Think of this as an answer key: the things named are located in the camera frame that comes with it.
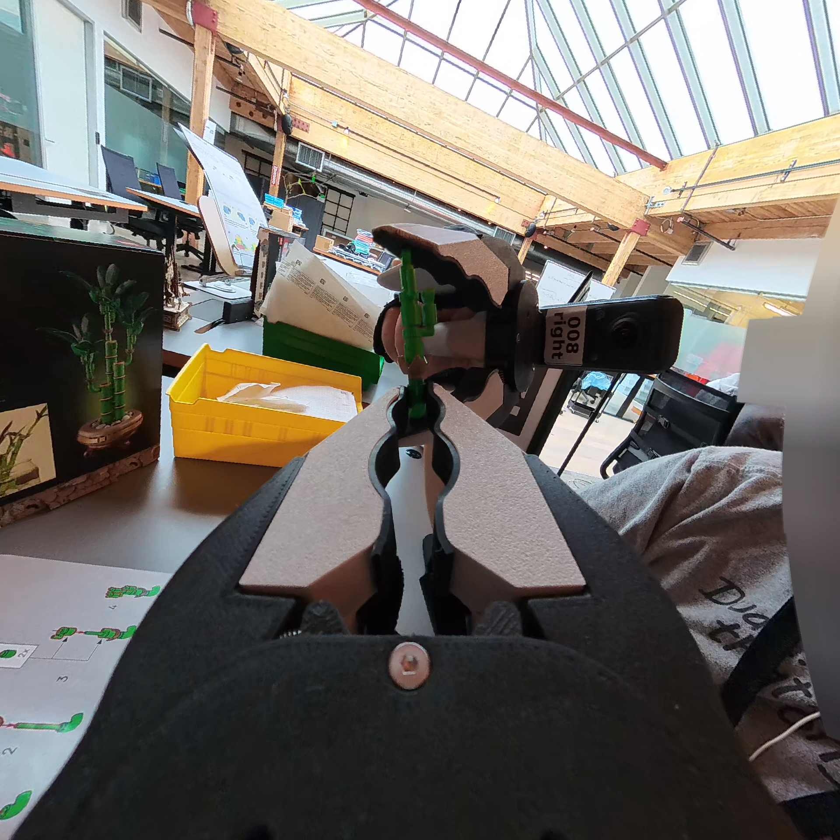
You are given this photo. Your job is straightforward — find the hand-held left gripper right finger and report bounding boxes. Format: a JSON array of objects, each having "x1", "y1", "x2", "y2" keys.
[{"x1": 420, "y1": 386, "x2": 587, "y2": 634}]

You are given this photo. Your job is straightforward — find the black mesh office chair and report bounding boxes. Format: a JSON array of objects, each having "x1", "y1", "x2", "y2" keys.
[{"x1": 600, "y1": 369, "x2": 747, "y2": 480}]

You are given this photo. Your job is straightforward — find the white crumpled bag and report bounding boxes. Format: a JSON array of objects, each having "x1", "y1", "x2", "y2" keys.
[{"x1": 216, "y1": 381, "x2": 360, "y2": 422}]

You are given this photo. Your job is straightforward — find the black shoulder strap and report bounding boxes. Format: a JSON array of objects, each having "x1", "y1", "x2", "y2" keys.
[{"x1": 721, "y1": 596, "x2": 803, "y2": 725}]

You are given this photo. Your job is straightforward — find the lego instruction booklet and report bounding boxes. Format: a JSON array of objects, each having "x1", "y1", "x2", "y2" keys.
[{"x1": 0, "y1": 554, "x2": 173, "y2": 823}]

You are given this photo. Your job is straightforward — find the person's grey sweatshirt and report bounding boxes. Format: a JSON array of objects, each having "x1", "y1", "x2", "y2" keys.
[{"x1": 580, "y1": 445, "x2": 840, "y2": 803}]

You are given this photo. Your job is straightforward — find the green plastic bin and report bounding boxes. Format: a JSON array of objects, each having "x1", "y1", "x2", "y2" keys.
[{"x1": 262, "y1": 318, "x2": 386, "y2": 391}]

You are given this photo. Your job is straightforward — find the white desk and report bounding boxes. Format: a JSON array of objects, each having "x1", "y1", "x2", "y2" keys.
[{"x1": 0, "y1": 156, "x2": 149, "y2": 221}]

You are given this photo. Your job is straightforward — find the yellow plastic bin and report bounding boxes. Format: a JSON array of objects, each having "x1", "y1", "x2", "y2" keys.
[{"x1": 167, "y1": 343, "x2": 364, "y2": 469}]

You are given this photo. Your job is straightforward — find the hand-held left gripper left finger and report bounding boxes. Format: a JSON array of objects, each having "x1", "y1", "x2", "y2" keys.
[{"x1": 238, "y1": 386, "x2": 406, "y2": 634}]

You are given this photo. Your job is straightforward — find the person's right hand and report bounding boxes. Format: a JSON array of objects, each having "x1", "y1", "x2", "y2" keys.
[{"x1": 377, "y1": 297, "x2": 492, "y2": 383}]

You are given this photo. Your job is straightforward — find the blurred white panel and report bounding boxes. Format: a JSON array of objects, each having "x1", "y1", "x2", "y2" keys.
[{"x1": 737, "y1": 197, "x2": 840, "y2": 713}]

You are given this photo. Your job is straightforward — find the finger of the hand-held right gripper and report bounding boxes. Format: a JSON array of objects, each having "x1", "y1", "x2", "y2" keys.
[
  {"x1": 420, "y1": 272, "x2": 492, "y2": 315},
  {"x1": 371, "y1": 223, "x2": 527, "y2": 311}
]

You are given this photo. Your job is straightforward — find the green lego bamboo stem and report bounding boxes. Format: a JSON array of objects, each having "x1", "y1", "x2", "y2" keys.
[{"x1": 398, "y1": 247, "x2": 439, "y2": 425}]

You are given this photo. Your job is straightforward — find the wooden clipboard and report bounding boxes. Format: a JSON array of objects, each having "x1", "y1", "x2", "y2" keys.
[{"x1": 197, "y1": 194, "x2": 245, "y2": 277}]

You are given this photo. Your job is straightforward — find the black lego set box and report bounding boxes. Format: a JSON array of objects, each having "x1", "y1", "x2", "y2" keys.
[{"x1": 0, "y1": 218, "x2": 165, "y2": 527}]

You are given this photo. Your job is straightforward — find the folded white paper sheets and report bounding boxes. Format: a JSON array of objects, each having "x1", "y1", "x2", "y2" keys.
[{"x1": 259, "y1": 241, "x2": 385, "y2": 353}]

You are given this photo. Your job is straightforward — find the printed instruction sheet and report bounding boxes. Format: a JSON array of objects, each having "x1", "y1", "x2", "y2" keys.
[{"x1": 176, "y1": 123, "x2": 270, "y2": 269}]

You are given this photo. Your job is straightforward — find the small brown wooden model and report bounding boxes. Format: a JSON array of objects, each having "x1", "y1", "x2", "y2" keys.
[{"x1": 162, "y1": 241, "x2": 193, "y2": 333}]

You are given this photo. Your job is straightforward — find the white cable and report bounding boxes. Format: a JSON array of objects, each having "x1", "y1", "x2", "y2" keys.
[{"x1": 748, "y1": 710, "x2": 823, "y2": 762}]

